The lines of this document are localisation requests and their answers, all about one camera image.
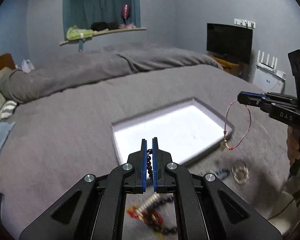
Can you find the striped pillow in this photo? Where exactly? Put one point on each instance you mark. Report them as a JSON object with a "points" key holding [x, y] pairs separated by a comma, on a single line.
{"points": [[8, 109]]}

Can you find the pink balloon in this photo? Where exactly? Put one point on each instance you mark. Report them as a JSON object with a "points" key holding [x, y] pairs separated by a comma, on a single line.
{"points": [[125, 12]]}

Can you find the teal curtain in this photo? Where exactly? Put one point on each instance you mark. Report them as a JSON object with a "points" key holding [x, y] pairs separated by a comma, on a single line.
{"points": [[83, 13]]}

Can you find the black cloth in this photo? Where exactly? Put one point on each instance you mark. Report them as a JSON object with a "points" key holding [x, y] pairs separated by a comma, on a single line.
{"points": [[100, 26]]}

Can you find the green cloth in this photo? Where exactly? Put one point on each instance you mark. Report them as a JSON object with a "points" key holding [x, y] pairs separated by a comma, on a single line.
{"points": [[74, 33]]}

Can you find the person's right hand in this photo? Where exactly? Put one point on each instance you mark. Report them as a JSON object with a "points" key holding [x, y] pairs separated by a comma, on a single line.
{"points": [[293, 145]]}

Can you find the white cabinet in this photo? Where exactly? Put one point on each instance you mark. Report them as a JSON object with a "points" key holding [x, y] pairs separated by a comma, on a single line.
{"points": [[268, 81]]}

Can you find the wooden tv stand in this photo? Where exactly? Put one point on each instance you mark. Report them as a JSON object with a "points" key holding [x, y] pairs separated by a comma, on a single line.
{"points": [[229, 67]]}

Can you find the white plastic bag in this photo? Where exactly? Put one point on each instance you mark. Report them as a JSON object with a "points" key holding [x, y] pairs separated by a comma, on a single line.
{"points": [[27, 66]]}

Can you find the white wifi router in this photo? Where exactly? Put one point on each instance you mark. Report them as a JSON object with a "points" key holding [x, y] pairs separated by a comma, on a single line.
{"points": [[266, 61]]}

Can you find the grey jewelry tray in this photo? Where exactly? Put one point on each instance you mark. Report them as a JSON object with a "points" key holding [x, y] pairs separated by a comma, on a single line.
{"points": [[189, 130]]}

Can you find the pink cloth on sill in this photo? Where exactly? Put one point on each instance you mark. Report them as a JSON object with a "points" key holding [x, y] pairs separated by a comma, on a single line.
{"points": [[127, 26]]}

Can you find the wooden window sill shelf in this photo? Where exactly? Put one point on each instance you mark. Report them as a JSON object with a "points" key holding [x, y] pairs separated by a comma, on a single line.
{"points": [[104, 32]]}

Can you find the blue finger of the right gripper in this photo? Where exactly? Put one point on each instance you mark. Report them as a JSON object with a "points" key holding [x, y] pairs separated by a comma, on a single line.
{"points": [[249, 100], [252, 93]]}

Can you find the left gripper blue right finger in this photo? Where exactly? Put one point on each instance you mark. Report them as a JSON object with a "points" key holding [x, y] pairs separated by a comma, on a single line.
{"points": [[154, 161]]}

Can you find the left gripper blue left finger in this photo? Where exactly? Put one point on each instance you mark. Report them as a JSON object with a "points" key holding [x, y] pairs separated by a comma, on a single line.
{"points": [[144, 163]]}

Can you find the wooden headboard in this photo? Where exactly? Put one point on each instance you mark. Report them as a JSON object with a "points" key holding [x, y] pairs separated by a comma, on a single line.
{"points": [[6, 60]]}

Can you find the grey duvet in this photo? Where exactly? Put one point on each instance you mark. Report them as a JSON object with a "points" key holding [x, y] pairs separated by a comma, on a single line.
{"points": [[95, 66]]}

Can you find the black television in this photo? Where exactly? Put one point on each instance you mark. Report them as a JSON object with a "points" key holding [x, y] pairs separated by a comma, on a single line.
{"points": [[232, 41]]}

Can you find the white wall hook rack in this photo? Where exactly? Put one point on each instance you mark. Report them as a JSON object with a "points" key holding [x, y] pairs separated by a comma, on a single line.
{"points": [[245, 23]]}

